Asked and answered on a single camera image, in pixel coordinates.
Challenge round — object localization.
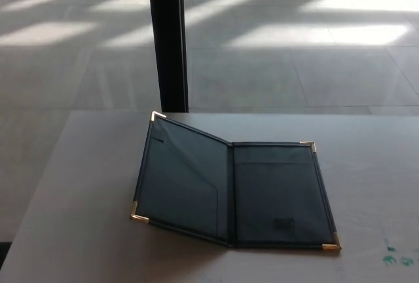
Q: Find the dark green USC diary folder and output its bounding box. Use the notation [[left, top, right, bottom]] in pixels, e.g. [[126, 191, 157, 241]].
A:
[[129, 110, 342, 252]]

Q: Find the black vertical window frame post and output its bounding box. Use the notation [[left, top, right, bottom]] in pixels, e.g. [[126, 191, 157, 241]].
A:
[[146, 0, 189, 114]]

